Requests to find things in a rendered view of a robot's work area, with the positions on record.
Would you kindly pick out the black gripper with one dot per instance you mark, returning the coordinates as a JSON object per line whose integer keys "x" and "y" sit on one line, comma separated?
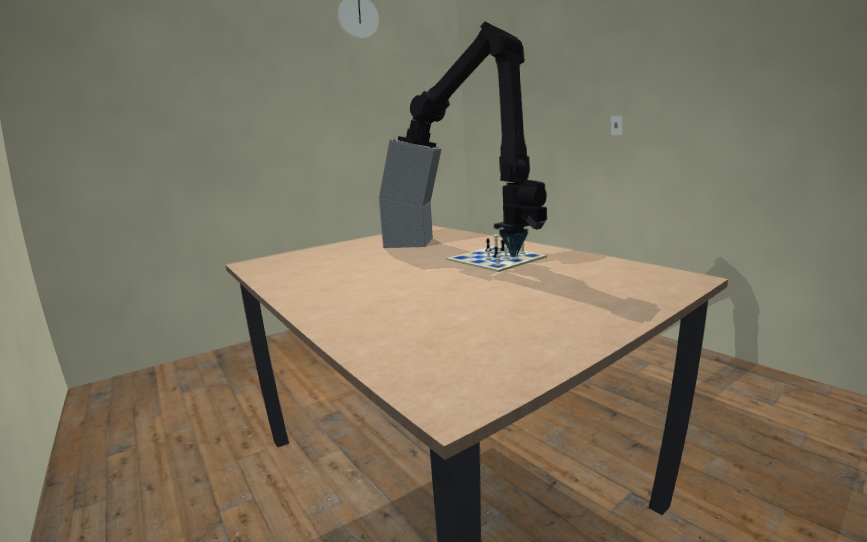
{"x": 516, "y": 233}

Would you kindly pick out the blue and cream chessboard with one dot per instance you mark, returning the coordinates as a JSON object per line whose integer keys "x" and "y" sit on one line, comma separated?
{"x": 477, "y": 259}

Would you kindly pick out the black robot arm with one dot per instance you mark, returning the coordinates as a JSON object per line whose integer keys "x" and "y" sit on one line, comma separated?
{"x": 514, "y": 162}

